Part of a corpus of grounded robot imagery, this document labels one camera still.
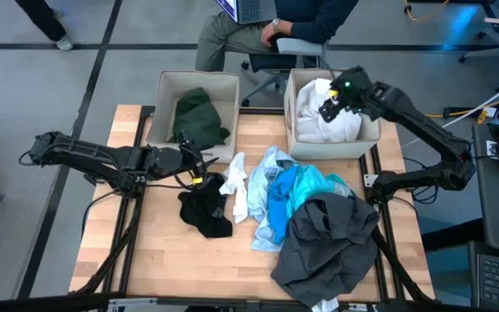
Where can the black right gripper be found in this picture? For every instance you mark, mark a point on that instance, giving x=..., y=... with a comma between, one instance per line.
x=352, y=91

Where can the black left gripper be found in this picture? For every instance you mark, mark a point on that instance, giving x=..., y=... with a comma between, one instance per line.
x=189, y=164

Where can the large white shirt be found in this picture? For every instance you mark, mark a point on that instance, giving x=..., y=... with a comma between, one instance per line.
x=314, y=125

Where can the dark green shirt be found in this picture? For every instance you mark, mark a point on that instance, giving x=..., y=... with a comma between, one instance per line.
x=197, y=121

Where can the black garment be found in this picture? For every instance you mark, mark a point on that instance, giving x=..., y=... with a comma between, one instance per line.
x=206, y=212

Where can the teal garment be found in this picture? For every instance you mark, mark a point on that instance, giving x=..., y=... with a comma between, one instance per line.
x=310, y=182

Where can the bright blue garment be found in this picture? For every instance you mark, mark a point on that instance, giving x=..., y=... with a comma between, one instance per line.
x=277, y=203

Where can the dark grey jacket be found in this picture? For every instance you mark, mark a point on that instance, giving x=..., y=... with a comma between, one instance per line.
x=327, y=247

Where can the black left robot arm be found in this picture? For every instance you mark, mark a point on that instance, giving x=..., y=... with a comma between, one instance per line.
x=102, y=160

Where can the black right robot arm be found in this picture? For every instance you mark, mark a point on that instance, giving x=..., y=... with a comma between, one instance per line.
x=427, y=130

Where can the beige fabric bin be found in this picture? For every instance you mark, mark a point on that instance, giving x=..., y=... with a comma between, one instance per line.
x=223, y=91
x=368, y=134

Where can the small white cloth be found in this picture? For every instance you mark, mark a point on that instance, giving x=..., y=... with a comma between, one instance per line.
x=238, y=195

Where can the light blue shirt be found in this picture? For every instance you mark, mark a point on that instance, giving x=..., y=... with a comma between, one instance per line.
x=260, y=186

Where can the person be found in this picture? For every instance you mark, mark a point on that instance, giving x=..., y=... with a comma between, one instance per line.
x=43, y=17
x=319, y=21

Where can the laptop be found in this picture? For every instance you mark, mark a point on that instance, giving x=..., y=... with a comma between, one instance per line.
x=249, y=9

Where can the white cloth under jacket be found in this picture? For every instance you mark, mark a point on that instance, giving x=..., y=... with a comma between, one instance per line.
x=325, y=305

